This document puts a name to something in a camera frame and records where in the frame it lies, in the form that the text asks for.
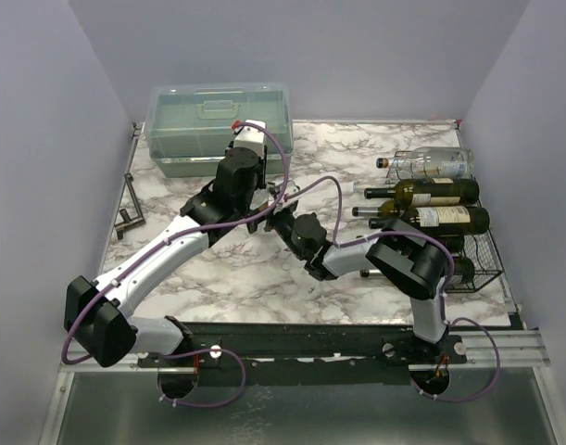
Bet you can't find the dark bottle beige label back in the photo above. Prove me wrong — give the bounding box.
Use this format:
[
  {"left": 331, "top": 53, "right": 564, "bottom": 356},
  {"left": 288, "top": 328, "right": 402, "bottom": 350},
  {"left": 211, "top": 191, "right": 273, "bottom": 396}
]
[{"left": 363, "top": 178, "right": 480, "bottom": 208}]

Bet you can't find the clear glass bottle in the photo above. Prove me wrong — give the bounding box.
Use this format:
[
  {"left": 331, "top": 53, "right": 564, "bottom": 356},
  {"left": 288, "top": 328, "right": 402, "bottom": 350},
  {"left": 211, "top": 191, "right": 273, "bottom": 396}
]
[{"left": 376, "top": 146, "right": 475, "bottom": 179}]

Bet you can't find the dark bottle tan label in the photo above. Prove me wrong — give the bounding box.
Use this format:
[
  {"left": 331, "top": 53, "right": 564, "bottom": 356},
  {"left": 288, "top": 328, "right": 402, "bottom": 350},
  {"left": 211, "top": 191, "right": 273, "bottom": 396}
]
[{"left": 438, "top": 235, "right": 465, "bottom": 253}]

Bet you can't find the dark capped bottle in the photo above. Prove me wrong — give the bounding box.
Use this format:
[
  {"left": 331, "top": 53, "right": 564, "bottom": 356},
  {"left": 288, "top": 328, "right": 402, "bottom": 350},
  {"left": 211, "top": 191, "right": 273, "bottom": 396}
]
[{"left": 249, "top": 189, "right": 271, "bottom": 212}]

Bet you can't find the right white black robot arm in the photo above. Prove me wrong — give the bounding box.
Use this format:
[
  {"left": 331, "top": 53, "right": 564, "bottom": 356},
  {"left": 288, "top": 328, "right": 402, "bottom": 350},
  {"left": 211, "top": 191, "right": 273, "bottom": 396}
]
[{"left": 266, "top": 210, "right": 455, "bottom": 363}]

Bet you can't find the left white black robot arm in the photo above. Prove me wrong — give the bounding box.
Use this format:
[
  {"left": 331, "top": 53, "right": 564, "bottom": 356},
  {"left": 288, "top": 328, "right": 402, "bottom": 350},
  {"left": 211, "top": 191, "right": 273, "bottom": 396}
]
[{"left": 61, "top": 146, "right": 275, "bottom": 367}]

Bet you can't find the translucent green plastic storage box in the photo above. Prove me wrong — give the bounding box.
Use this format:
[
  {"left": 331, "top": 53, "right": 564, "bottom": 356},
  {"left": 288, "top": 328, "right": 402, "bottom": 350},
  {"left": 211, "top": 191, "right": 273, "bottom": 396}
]
[{"left": 145, "top": 83, "right": 293, "bottom": 178}]

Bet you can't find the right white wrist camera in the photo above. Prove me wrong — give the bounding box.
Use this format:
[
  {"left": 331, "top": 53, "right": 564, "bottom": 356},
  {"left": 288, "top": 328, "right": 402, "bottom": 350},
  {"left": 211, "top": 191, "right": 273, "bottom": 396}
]
[{"left": 267, "top": 181, "right": 300, "bottom": 208}]

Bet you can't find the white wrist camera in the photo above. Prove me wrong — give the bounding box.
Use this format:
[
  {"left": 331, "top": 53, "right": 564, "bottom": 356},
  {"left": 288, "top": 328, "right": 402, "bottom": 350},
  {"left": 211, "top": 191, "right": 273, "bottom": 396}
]
[
  {"left": 267, "top": 181, "right": 300, "bottom": 208},
  {"left": 230, "top": 121, "right": 266, "bottom": 158}
]

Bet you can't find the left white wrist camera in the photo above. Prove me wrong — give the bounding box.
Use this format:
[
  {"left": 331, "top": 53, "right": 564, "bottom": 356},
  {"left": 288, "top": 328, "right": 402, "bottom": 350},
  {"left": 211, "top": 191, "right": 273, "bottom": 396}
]
[{"left": 230, "top": 121, "right": 266, "bottom": 158}]

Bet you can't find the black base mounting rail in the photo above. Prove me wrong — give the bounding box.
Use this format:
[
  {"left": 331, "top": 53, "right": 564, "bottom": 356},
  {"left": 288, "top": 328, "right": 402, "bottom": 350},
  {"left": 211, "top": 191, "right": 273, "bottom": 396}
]
[{"left": 137, "top": 323, "right": 467, "bottom": 386}]

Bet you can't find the metal T-shaped bracket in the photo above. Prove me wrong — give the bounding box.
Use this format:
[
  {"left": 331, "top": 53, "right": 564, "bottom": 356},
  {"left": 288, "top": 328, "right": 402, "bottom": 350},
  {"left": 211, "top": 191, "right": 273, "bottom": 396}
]
[{"left": 114, "top": 172, "right": 146, "bottom": 241}]

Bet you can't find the black wire wine rack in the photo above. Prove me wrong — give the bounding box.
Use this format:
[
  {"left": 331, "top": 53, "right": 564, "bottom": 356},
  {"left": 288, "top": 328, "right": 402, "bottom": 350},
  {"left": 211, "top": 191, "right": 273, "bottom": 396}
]
[{"left": 388, "top": 175, "right": 502, "bottom": 293}]

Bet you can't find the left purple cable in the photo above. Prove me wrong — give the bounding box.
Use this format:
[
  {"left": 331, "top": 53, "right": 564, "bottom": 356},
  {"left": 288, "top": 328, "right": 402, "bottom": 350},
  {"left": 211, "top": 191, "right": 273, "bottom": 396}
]
[{"left": 60, "top": 121, "right": 293, "bottom": 409}]

